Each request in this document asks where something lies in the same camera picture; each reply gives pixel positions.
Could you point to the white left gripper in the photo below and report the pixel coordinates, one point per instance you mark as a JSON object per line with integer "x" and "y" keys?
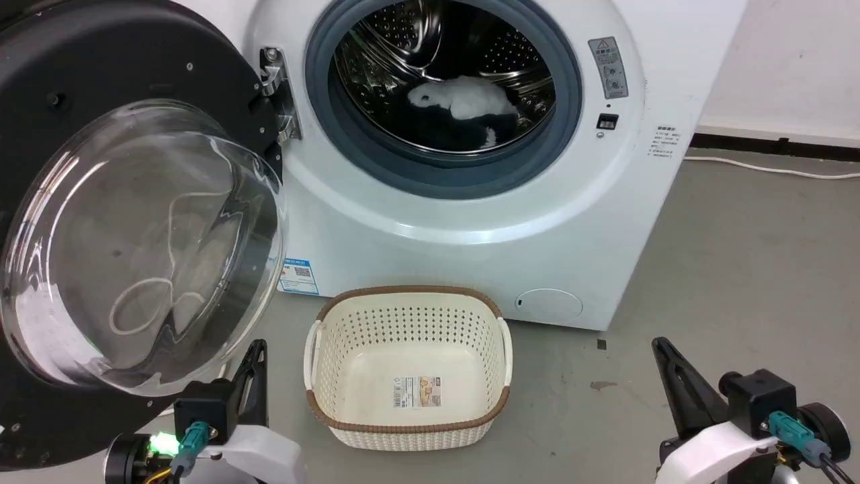
{"x": 265, "y": 454}

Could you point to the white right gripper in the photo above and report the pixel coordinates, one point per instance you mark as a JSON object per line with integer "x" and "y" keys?
{"x": 722, "y": 457}

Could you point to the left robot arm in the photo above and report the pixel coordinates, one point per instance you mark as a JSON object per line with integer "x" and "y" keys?
{"x": 134, "y": 460}

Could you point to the white front-load washing machine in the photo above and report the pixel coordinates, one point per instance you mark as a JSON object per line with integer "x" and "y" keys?
{"x": 470, "y": 255}

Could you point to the chrome door hinge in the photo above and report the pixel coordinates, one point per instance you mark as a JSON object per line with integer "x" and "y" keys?
{"x": 274, "y": 74}

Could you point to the black washer door with glass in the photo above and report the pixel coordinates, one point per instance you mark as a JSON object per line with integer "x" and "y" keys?
{"x": 101, "y": 54}

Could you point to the blue energy label sticker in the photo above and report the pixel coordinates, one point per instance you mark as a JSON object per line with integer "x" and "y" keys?
{"x": 299, "y": 275}

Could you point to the cream perforated laundry basket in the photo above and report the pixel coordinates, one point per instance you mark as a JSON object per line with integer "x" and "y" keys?
{"x": 410, "y": 430}

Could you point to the paper label with barcode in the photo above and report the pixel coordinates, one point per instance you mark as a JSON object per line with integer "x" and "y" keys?
{"x": 416, "y": 392}

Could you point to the round filter cover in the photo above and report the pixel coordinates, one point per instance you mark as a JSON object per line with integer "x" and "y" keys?
{"x": 549, "y": 306}

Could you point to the small printed text sticker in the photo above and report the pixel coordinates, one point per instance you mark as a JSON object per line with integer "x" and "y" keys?
{"x": 664, "y": 141}

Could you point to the black baseboard strip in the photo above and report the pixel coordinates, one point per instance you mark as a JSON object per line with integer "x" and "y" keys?
{"x": 772, "y": 146}

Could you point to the dark garment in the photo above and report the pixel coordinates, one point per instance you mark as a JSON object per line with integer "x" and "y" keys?
{"x": 450, "y": 134}

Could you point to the grey warning sticker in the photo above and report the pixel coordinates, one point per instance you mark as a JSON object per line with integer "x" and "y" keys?
{"x": 609, "y": 67}

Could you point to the white garment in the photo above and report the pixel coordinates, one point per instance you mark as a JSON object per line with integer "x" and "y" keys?
{"x": 470, "y": 97}

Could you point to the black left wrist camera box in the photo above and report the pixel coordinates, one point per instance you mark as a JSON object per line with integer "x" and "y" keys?
{"x": 205, "y": 407}

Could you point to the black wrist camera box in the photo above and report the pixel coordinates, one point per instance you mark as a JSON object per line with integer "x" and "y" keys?
{"x": 205, "y": 407}
{"x": 759, "y": 400}

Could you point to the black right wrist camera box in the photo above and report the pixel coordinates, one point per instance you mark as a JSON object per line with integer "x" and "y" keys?
{"x": 759, "y": 400}

